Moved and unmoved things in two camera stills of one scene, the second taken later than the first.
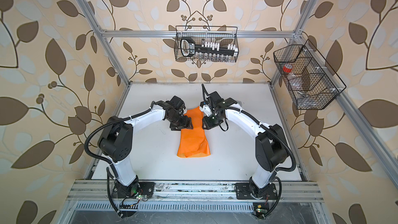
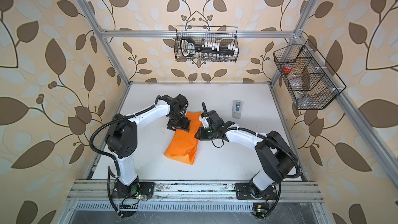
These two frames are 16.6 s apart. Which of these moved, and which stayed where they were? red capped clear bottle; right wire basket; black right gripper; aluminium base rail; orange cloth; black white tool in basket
Moved: orange cloth; black right gripper
Stayed: right wire basket; red capped clear bottle; aluminium base rail; black white tool in basket
